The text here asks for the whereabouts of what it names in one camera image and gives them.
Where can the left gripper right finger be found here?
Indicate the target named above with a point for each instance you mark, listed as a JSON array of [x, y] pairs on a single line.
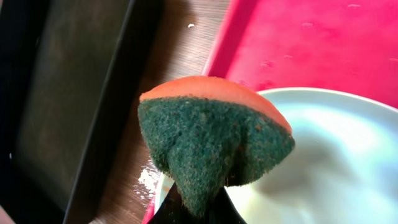
[[224, 211]]

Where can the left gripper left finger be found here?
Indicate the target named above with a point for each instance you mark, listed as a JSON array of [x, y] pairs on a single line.
[[172, 210]]

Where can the orange green scrub sponge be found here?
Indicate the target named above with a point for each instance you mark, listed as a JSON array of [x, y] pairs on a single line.
[[207, 133]]

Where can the light blue plate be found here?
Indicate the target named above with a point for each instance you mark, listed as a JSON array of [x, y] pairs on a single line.
[[343, 168]]

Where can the black water tray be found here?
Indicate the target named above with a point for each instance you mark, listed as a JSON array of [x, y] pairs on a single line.
[[69, 72]]

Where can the red plastic serving tray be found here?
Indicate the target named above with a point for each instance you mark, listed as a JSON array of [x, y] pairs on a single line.
[[346, 46]]

